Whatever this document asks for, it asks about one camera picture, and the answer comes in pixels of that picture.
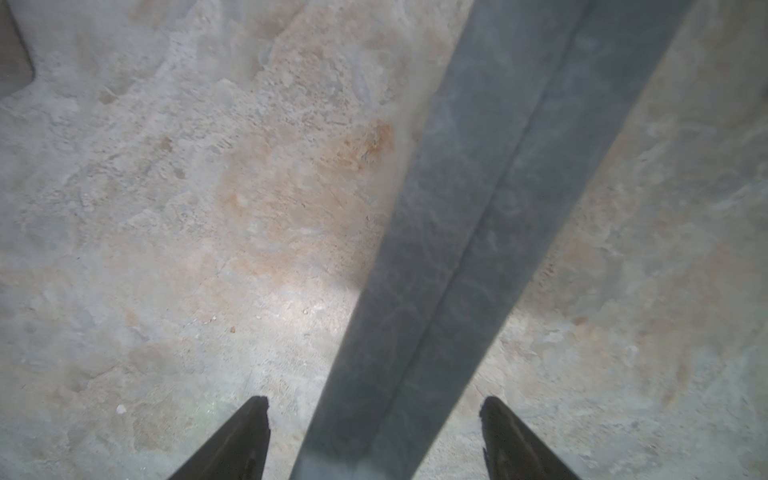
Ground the beige glasses case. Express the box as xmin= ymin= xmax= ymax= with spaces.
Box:
xmin=0 ymin=0 xmax=35 ymax=98

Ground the teal glasses case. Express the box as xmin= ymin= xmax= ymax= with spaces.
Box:
xmin=291 ymin=1 xmax=690 ymax=479

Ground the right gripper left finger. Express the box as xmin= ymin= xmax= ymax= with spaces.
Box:
xmin=169 ymin=396 xmax=271 ymax=480

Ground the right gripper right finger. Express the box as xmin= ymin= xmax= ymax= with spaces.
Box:
xmin=479 ymin=396 xmax=580 ymax=480

